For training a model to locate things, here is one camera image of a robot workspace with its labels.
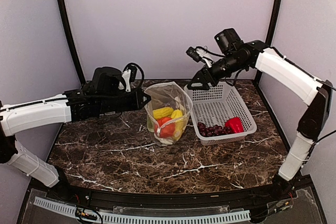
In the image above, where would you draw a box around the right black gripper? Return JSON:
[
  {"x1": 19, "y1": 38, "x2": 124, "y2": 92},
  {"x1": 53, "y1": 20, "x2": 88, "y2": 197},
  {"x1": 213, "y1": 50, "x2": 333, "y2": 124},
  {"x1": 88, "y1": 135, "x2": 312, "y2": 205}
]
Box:
[{"x1": 187, "y1": 52, "x2": 247, "y2": 90}]

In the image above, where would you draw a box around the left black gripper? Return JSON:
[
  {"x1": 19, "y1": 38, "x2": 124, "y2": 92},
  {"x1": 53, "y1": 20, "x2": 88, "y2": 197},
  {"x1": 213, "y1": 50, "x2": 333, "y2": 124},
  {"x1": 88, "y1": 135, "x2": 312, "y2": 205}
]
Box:
[{"x1": 98, "y1": 87, "x2": 151, "y2": 113}]

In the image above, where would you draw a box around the white plastic perforated basket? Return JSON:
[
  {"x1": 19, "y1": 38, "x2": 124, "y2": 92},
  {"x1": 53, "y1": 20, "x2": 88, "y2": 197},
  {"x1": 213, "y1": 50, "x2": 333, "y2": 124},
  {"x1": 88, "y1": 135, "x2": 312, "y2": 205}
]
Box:
[{"x1": 184, "y1": 81, "x2": 257, "y2": 146}]

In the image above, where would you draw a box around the clear polka dot zip bag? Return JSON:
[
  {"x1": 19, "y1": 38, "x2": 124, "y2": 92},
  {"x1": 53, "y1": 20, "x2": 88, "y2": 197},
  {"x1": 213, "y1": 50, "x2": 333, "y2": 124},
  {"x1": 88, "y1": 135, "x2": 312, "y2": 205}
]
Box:
[{"x1": 145, "y1": 82, "x2": 193, "y2": 146}]

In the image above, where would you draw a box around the yellow corn toy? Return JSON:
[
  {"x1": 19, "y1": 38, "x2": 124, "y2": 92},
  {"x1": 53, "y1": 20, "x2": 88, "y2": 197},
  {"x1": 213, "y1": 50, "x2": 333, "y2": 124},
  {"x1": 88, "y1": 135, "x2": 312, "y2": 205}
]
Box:
[
  {"x1": 153, "y1": 107, "x2": 174, "y2": 120},
  {"x1": 171, "y1": 109, "x2": 184, "y2": 138}
]

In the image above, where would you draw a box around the dark red grape bunch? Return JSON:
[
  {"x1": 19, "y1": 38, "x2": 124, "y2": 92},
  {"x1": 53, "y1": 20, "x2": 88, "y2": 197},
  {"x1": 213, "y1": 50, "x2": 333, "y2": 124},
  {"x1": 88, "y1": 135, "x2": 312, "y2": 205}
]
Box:
[{"x1": 197, "y1": 122, "x2": 233, "y2": 137}]

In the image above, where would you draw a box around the red bell pepper toy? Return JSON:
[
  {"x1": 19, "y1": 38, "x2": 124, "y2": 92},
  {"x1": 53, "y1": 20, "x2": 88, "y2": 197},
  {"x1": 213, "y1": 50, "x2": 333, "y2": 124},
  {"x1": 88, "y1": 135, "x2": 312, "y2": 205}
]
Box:
[{"x1": 225, "y1": 117, "x2": 244, "y2": 133}]

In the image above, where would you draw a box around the orange pumpkin toy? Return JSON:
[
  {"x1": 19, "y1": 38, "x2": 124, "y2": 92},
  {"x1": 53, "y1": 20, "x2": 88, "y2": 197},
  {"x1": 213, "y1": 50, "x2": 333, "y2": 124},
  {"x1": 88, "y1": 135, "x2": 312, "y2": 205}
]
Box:
[{"x1": 154, "y1": 116, "x2": 175, "y2": 138}]

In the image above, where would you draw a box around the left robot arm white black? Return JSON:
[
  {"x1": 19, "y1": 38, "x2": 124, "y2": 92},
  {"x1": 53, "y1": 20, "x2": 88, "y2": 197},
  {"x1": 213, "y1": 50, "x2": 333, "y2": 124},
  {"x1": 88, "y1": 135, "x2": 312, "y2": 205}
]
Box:
[{"x1": 1, "y1": 63, "x2": 151, "y2": 201}]

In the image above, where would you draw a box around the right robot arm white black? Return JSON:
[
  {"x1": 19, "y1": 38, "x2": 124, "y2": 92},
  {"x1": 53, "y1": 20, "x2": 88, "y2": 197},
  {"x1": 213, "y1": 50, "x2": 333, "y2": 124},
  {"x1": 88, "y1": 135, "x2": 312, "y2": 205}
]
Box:
[{"x1": 186, "y1": 28, "x2": 335, "y2": 200}]

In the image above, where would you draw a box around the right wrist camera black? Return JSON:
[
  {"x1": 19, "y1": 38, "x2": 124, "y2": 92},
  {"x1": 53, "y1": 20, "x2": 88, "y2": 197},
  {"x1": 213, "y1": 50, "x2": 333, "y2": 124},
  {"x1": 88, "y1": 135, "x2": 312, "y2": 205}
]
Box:
[{"x1": 186, "y1": 47, "x2": 215, "y2": 68}]

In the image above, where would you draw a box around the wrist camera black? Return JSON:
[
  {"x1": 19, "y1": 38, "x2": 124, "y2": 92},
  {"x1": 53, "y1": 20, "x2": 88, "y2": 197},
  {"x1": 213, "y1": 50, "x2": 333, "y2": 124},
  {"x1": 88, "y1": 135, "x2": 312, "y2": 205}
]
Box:
[
  {"x1": 186, "y1": 47, "x2": 215, "y2": 68},
  {"x1": 122, "y1": 62, "x2": 144, "y2": 92}
]

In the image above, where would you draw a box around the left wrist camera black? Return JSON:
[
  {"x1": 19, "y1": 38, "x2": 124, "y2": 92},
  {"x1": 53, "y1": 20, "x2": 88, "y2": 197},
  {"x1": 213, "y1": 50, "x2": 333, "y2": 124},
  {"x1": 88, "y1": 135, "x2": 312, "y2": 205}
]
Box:
[{"x1": 122, "y1": 62, "x2": 144, "y2": 92}]

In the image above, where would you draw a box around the black front rail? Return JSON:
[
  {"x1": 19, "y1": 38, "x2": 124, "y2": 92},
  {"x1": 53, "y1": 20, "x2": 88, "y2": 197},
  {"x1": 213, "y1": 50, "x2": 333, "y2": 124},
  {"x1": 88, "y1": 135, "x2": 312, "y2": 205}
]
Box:
[{"x1": 28, "y1": 176, "x2": 313, "y2": 210}]

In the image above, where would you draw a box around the right black frame post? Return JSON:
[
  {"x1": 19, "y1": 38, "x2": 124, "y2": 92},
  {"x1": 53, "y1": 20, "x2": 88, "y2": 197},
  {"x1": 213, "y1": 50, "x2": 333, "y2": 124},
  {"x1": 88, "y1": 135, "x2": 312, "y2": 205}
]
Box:
[{"x1": 265, "y1": 0, "x2": 281, "y2": 45}]

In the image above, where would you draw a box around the black frame post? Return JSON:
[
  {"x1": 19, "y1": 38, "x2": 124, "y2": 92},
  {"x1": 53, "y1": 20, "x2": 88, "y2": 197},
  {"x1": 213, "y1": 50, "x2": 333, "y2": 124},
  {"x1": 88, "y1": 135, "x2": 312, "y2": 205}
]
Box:
[
  {"x1": 265, "y1": 0, "x2": 281, "y2": 45},
  {"x1": 57, "y1": 0, "x2": 86, "y2": 86}
]

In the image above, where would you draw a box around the small circuit board with wires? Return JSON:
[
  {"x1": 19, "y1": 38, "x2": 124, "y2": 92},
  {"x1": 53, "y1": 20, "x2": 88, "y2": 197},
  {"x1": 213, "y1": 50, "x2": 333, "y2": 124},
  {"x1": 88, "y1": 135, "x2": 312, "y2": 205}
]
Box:
[{"x1": 75, "y1": 208, "x2": 102, "y2": 223}]

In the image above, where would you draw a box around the white slotted cable duct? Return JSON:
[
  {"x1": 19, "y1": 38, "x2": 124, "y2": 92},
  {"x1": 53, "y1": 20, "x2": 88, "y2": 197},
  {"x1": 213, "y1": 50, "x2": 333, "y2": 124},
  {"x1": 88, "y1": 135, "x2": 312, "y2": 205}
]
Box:
[{"x1": 33, "y1": 196, "x2": 250, "y2": 223}]

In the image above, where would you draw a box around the left black frame post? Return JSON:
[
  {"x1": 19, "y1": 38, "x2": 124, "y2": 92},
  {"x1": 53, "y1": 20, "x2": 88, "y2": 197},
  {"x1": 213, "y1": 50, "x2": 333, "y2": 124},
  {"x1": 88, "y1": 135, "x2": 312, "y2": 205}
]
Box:
[{"x1": 57, "y1": 0, "x2": 86, "y2": 86}]

